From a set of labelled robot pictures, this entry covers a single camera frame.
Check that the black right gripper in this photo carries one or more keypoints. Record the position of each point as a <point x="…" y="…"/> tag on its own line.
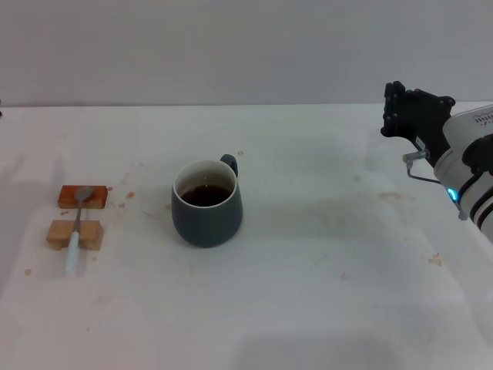
<point x="427" y="119"/>

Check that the dark grey ceramic cup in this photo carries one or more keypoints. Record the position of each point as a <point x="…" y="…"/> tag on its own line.
<point x="208" y="227"/>

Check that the dark coffee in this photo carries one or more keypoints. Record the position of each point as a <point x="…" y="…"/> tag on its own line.
<point x="208" y="196"/>

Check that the reddish brown wooden block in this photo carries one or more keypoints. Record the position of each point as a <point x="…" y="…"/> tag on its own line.
<point x="98" y="198"/>

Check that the light wooden notched block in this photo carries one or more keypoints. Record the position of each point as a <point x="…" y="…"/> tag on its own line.
<point x="58" y="233"/>

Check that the right wrist camera housing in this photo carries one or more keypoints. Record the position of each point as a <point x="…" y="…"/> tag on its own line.
<point x="477" y="154"/>

